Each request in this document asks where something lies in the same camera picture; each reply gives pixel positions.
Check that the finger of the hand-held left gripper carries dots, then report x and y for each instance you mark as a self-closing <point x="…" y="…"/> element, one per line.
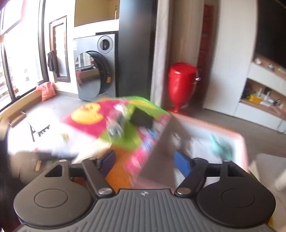
<point x="55" y="155"/>

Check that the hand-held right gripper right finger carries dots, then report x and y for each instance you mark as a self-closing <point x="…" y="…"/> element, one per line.
<point x="181" y="163"/>

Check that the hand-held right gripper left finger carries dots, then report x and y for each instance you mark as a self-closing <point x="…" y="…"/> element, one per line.
<point x="107" y="161"/>

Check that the pink cardboard box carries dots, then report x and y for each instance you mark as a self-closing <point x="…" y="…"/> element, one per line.
<point x="160" y="160"/>

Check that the teal toy figure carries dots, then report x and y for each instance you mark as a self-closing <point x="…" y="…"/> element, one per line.
<point x="220" y="145"/>

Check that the pink packet with blue bottle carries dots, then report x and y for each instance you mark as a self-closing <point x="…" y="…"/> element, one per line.
<point x="148" y="139"/>

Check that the colourful cartoon mat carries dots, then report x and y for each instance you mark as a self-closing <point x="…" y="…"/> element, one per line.
<point x="93" y="116"/>

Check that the wooden tray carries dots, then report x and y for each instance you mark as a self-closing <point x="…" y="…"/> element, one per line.
<point x="16" y="118"/>

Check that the black pouch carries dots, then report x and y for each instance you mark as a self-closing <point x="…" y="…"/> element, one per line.
<point x="141" y="119"/>

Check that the orange plastic bag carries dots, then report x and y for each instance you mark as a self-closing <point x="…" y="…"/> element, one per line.
<point x="45" y="90"/>

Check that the red pedal bin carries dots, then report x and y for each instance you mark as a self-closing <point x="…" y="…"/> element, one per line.
<point x="182" y="84"/>

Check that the dark hanging cloth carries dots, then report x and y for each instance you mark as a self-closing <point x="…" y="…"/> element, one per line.
<point x="52" y="61"/>

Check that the grey washing machine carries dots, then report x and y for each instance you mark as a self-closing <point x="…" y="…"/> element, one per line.
<point x="96" y="67"/>

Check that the white television cabinet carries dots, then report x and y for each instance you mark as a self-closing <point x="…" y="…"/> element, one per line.
<point x="259" y="93"/>

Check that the white curtain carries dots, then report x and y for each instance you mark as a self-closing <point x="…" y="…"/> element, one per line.
<point x="164" y="51"/>

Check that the dark tall cabinet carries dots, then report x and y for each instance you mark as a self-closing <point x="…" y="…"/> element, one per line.
<point x="136" y="46"/>

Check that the black television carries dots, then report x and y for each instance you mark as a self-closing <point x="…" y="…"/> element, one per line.
<point x="271" y="31"/>

